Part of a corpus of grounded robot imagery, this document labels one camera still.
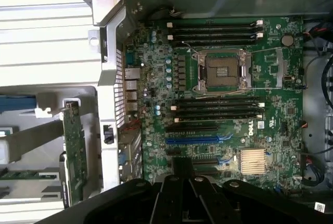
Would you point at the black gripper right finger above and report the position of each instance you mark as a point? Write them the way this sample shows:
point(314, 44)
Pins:
point(205, 198)

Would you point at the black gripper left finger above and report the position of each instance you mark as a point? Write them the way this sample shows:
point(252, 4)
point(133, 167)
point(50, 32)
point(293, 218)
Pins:
point(166, 198)

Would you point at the green GPU card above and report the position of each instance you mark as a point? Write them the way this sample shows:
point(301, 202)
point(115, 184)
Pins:
point(75, 143)

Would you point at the black expansion slot blue latch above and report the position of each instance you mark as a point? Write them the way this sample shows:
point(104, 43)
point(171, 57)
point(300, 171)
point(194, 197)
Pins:
point(205, 162)

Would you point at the short black expansion slot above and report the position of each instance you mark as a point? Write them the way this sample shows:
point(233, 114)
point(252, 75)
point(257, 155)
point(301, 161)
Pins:
point(174, 152)

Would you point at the silver finned chipset heatsink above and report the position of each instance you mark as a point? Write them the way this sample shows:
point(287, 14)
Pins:
point(253, 161)

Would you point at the long black expansion slot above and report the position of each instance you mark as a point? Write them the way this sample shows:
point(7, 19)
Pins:
point(192, 128)

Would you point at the black RAM slot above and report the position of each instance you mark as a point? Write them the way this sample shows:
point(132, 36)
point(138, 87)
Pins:
point(213, 29)
point(213, 23)
point(216, 107)
point(213, 42)
point(213, 36)
point(216, 101)
point(216, 119)
point(216, 113)

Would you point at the black plastic case latch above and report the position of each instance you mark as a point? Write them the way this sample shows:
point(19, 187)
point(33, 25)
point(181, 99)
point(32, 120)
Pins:
point(108, 134)

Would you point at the green Dell motherboard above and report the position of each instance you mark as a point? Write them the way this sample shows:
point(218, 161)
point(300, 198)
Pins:
point(275, 109)

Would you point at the metal rear port block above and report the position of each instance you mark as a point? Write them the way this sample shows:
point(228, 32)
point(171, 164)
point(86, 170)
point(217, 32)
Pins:
point(132, 88)

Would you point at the white barcode sticker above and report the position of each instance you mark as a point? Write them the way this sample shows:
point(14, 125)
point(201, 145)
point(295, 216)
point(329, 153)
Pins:
point(320, 206)

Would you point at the metal CPU socket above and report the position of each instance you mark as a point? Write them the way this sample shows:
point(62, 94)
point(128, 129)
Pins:
point(221, 71)

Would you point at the silver parts rack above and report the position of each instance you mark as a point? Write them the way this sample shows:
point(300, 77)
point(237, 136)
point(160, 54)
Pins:
point(39, 135)

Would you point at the green RAM stick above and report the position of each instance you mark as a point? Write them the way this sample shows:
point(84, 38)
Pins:
point(20, 175)

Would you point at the silver metal PC case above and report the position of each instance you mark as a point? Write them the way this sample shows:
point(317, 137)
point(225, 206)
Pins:
point(110, 52)

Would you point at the white plastic holder block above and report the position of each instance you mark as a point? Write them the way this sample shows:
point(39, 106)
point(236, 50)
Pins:
point(5, 148)

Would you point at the round coin cell battery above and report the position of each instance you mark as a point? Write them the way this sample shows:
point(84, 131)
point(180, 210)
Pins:
point(287, 40)

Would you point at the blue plastic strip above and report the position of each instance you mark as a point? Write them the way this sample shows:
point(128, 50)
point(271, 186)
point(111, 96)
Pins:
point(15, 104)

